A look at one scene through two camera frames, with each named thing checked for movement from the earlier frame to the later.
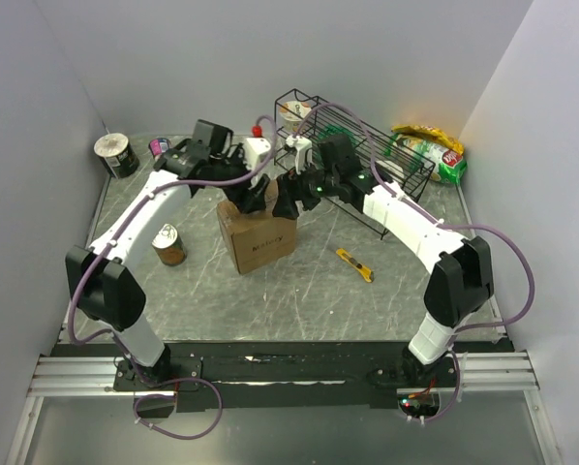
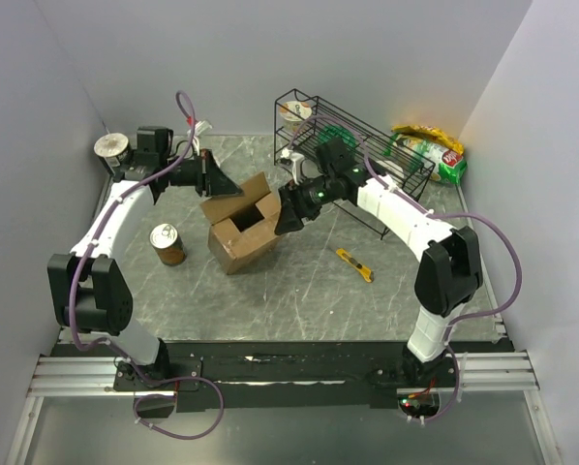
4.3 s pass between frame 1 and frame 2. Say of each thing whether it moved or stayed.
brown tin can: stayed
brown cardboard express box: moved
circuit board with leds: stayed
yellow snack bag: stayed
